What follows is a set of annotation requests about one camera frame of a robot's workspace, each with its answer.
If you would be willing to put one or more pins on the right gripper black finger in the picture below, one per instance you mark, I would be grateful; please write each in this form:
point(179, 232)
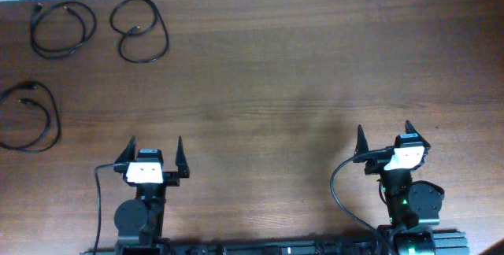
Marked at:
point(361, 144)
point(409, 128)

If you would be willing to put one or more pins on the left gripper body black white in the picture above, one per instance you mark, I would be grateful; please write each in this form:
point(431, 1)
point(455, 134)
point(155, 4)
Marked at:
point(170, 179)

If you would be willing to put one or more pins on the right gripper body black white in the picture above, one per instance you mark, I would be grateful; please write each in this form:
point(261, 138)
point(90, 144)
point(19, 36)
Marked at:
point(376, 164)

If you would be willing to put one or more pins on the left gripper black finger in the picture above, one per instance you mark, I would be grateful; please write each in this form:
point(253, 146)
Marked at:
point(181, 161)
point(128, 154)

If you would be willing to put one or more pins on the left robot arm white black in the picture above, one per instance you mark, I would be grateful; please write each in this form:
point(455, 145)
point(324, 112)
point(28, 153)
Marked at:
point(139, 221)

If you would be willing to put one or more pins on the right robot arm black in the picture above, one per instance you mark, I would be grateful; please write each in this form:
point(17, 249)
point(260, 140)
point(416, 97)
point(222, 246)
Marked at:
point(410, 204)

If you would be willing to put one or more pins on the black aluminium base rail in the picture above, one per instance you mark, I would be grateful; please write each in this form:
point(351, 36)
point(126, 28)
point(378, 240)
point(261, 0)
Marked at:
point(425, 242)

